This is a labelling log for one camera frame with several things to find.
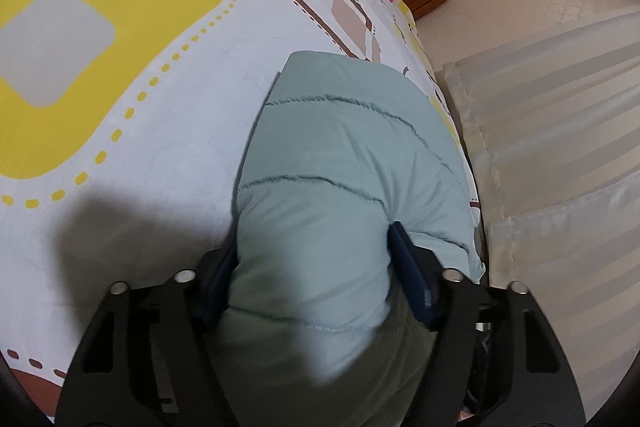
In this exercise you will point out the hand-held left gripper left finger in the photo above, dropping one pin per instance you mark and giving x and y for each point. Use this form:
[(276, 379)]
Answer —
[(220, 279)]

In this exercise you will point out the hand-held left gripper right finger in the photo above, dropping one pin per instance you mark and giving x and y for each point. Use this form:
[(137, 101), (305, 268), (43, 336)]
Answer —
[(410, 277)]

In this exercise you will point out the light green puffer jacket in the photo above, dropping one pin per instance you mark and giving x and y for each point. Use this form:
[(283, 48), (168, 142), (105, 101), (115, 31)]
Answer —
[(325, 182)]

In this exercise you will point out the bed with patterned sheet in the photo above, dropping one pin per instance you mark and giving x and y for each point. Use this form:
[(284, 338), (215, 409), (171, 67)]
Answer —
[(175, 132)]

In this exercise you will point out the cream curtain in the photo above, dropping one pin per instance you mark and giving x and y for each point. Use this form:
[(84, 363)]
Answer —
[(550, 132)]

